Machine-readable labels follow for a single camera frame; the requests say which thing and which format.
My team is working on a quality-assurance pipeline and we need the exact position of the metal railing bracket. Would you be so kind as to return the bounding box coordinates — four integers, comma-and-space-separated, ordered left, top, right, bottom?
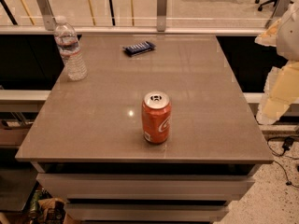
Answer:
157, 0, 167, 32
36, 0, 56, 31
265, 0, 292, 28

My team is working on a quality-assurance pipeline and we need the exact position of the red coke can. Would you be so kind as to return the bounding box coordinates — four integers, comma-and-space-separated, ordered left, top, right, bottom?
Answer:
142, 91, 172, 144

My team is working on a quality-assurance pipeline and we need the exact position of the right metal railing bracket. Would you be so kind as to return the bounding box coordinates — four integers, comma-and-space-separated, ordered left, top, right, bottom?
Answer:
265, 0, 292, 28

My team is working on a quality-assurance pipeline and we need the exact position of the black power adapter with cable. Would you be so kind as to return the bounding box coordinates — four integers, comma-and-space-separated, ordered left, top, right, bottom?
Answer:
266, 136, 299, 189

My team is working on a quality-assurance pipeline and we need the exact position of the upper grey drawer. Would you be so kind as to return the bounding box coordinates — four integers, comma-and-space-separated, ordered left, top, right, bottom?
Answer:
37, 174, 254, 201

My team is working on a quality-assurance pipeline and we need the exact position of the lower grey drawer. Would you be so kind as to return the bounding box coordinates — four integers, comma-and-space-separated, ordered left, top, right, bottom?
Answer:
65, 203, 228, 222

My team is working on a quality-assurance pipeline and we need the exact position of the clear plastic water bottle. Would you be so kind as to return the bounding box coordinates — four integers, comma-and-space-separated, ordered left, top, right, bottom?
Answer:
54, 16, 87, 81

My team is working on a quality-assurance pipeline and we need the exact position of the left metal railing bracket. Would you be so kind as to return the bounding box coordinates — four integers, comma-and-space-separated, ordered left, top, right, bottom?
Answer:
36, 0, 56, 31

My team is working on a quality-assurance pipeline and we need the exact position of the grey drawer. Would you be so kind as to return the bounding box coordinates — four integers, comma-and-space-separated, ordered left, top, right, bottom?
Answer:
65, 203, 228, 222
37, 174, 254, 201

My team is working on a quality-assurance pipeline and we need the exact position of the blue rxbar blueberry wrapper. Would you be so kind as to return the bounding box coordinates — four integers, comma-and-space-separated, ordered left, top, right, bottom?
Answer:
123, 41, 156, 57

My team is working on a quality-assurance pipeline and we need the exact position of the middle metal railing bracket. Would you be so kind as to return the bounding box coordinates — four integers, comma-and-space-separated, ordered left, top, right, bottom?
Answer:
157, 0, 167, 32

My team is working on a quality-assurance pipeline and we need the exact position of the brown paper bag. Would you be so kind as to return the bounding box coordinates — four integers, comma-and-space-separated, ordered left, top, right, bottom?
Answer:
38, 198, 65, 224

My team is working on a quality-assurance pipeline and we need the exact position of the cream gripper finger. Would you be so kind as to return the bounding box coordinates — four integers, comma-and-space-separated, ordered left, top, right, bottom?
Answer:
254, 20, 280, 47
256, 61, 299, 125

